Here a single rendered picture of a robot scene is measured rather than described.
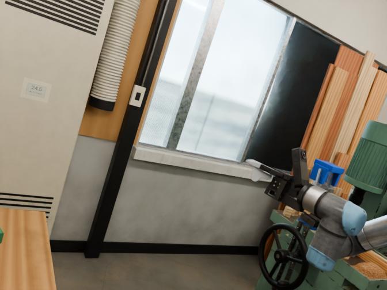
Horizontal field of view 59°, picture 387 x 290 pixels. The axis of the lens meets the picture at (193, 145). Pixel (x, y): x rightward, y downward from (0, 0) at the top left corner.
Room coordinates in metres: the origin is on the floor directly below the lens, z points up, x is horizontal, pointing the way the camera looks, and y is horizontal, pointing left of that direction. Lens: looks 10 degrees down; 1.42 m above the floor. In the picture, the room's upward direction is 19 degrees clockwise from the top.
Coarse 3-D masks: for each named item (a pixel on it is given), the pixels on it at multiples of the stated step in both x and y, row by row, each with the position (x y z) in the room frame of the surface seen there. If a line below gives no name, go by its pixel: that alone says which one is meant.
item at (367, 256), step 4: (368, 252) 1.50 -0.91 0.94; (360, 256) 1.50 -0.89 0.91; (364, 256) 1.49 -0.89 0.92; (368, 256) 1.48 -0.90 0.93; (372, 256) 1.46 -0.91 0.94; (364, 260) 1.48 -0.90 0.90; (368, 260) 1.47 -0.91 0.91; (372, 260) 1.46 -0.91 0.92; (376, 260) 1.44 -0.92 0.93; (380, 260) 1.44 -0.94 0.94; (376, 264) 1.44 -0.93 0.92; (380, 264) 1.42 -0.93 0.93; (384, 264) 1.41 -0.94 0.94; (384, 268) 1.41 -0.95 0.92
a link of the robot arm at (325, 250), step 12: (324, 228) 0.86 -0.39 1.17; (312, 240) 0.88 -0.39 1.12; (324, 240) 0.85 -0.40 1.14; (336, 240) 0.84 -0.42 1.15; (348, 240) 0.91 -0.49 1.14; (312, 252) 0.86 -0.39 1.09; (324, 252) 0.84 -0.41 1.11; (336, 252) 0.84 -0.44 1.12; (348, 252) 0.89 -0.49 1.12; (312, 264) 0.85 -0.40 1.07; (324, 264) 0.84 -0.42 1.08
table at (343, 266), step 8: (272, 216) 1.78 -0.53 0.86; (280, 216) 1.74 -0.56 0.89; (296, 216) 1.81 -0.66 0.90; (288, 232) 1.67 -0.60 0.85; (288, 240) 1.54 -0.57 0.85; (336, 264) 1.42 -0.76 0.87; (344, 264) 1.39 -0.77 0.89; (352, 264) 1.39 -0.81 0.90; (344, 272) 1.38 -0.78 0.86; (352, 272) 1.35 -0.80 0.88; (360, 272) 1.33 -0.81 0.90; (352, 280) 1.34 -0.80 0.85; (360, 280) 1.32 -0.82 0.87; (368, 280) 1.29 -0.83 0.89; (376, 280) 1.31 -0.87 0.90; (384, 280) 1.34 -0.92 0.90; (360, 288) 1.31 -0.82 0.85; (368, 288) 1.29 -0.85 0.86; (376, 288) 1.33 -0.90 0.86; (384, 288) 1.36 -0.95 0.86
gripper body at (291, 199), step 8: (288, 176) 0.98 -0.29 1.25; (272, 184) 1.01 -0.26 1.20; (280, 184) 0.98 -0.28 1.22; (288, 184) 0.98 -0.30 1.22; (312, 184) 0.95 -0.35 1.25; (264, 192) 1.00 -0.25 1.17; (272, 192) 1.00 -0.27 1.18; (280, 192) 0.97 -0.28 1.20; (288, 192) 0.98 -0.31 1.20; (296, 192) 0.96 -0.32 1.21; (304, 192) 0.93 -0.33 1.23; (280, 200) 0.97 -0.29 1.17; (288, 200) 0.96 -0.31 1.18; (296, 200) 0.95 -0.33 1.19; (296, 208) 0.94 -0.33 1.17
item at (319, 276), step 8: (280, 240) 1.69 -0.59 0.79; (272, 248) 1.72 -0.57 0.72; (296, 264) 1.57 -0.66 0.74; (312, 272) 1.49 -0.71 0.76; (320, 272) 1.46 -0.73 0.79; (312, 280) 1.48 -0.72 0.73; (320, 280) 1.45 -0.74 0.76; (328, 280) 1.42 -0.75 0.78; (320, 288) 1.44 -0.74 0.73; (328, 288) 1.41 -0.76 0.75; (336, 288) 1.38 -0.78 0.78; (344, 288) 1.36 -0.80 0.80; (352, 288) 1.39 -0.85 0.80
